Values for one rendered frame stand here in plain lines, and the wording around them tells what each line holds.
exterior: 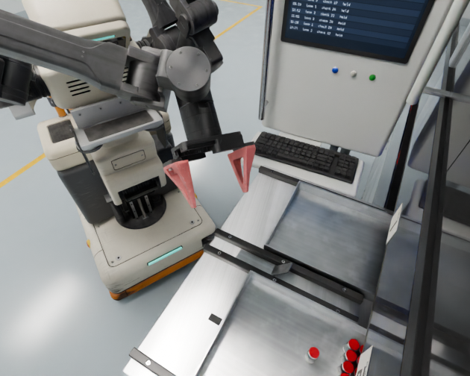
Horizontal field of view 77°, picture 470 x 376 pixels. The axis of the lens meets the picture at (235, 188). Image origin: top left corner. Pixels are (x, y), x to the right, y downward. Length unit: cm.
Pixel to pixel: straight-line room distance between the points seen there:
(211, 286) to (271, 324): 17
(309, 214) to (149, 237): 94
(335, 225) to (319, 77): 53
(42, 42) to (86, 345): 150
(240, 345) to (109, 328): 113
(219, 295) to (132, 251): 89
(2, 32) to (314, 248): 75
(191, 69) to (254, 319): 55
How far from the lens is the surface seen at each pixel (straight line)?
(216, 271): 78
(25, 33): 50
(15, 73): 86
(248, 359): 71
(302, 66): 114
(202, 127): 46
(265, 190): 94
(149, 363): 72
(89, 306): 185
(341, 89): 114
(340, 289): 78
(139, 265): 155
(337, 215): 92
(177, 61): 41
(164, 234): 159
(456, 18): 79
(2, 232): 240
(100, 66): 48
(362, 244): 89
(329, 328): 76
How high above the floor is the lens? 158
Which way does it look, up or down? 48 degrees down
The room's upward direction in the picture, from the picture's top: straight up
